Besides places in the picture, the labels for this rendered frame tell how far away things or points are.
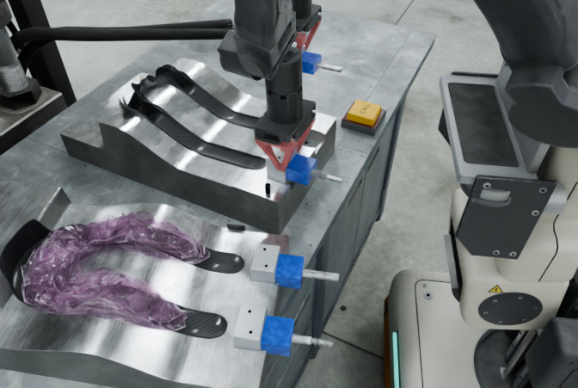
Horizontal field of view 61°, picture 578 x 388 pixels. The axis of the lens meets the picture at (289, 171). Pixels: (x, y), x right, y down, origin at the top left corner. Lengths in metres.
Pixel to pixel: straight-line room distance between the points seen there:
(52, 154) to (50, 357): 0.52
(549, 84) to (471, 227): 0.35
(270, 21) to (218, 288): 0.39
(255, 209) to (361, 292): 0.98
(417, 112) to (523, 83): 2.16
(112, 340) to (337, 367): 1.04
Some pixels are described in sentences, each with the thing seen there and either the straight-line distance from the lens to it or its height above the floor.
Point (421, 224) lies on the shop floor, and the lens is 2.02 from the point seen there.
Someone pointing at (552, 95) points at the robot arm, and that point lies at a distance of 0.45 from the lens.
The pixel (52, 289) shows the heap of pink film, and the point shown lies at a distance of 0.77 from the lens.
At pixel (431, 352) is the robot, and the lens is 1.39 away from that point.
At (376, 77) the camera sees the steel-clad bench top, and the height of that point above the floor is 0.80.
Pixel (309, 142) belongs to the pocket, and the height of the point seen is 0.86.
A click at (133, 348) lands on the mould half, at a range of 0.70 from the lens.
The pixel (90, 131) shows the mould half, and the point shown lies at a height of 0.86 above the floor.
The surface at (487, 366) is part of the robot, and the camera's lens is 1.43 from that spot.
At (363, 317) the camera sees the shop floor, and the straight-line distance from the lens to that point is 1.73.
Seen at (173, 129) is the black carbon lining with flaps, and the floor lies 0.90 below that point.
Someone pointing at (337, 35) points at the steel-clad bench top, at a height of 0.80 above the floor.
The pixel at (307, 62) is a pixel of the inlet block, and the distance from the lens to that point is 1.05.
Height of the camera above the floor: 1.48
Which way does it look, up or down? 43 degrees down
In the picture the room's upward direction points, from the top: straight up
